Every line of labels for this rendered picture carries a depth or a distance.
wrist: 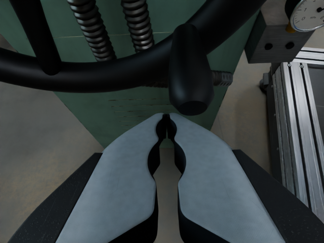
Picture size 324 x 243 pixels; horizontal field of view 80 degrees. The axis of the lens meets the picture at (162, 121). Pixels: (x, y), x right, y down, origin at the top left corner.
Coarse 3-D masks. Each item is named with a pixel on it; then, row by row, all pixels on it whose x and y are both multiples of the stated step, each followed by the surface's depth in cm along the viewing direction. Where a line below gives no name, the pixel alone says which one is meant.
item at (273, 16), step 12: (276, 0) 32; (264, 12) 30; (276, 12) 30; (264, 24) 30; (276, 24) 29; (252, 36) 34; (264, 36) 31; (276, 36) 31; (288, 36) 31; (300, 36) 31; (252, 48) 34; (264, 48) 33; (276, 48) 33; (288, 48) 33; (300, 48) 33; (252, 60) 35; (264, 60) 35; (276, 60) 35; (288, 60) 35
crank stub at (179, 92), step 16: (176, 32) 12; (192, 32) 12; (176, 48) 11; (192, 48) 11; (176, 64) 10; (192, 64) 10; (208, 64) 11; (176, 80) 10; (192, 80) 10; (208, 80) 10; (176, 96) 10; (192, 96) 9; (208, 96) 10; (192, 112) 10
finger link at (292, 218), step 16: (240, 160) 8; (256, 176) 7; (256, 192) 7; (272, 192) 6; (288, 192) 6; (272, 208) 6; (288, 208) 6; (304, 208) 6; (288, 224) 6; (304, 224) 6; (320, 224) 6; (288, 240) 5; (304, 240) 5; (320, 240) 5
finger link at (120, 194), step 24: (120, 144) 9; (144, 144) 9; (96, 168) 8; (120, 168) 8; (144, 168) 8; (96, 192) 7; (120, 192) 7; (144, 192) 7; (72, 216) 6; (96, 216) 6; (120, 216) 6; (144, 216) 6; (72, 240) 5; (96, 240) 5; (120, 240) 6; (144, 240) 6
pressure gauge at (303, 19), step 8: (288, 0) 25; (296, 0) 24; (304, 0) 23; (312, 0) 23; (320, 0) 23; (288, 8) 25; (296, 8) 24; (304, 8) 24; (312, 8) 24; (288, 16) 26; (296, 16) 25; (304, 16) 25; (312, 16) 25; (320, 16) 25; (288, 24) 29; (296, 24) 26; (304, 24) 26; (312, 24) 26; (320, 24) 26
